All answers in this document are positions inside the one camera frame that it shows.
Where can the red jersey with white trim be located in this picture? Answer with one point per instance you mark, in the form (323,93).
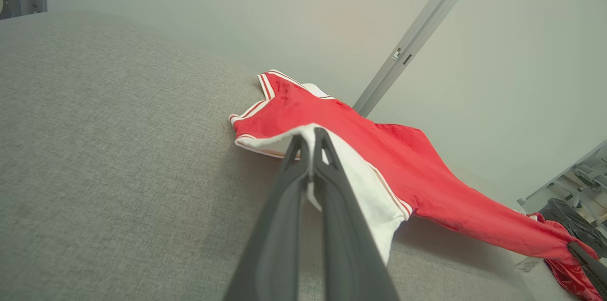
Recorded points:
(403,163)

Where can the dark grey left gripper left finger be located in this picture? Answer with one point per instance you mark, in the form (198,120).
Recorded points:
(275,244)

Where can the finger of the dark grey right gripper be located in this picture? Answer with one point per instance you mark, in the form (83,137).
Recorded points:
(578,225)
(595,265)

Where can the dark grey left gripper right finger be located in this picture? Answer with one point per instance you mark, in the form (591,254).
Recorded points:
(346,253)

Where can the grey white background machinery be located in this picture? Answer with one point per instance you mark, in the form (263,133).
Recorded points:
(578,177)

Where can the grey metal wall post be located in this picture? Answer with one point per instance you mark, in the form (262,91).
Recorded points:
(417,35)

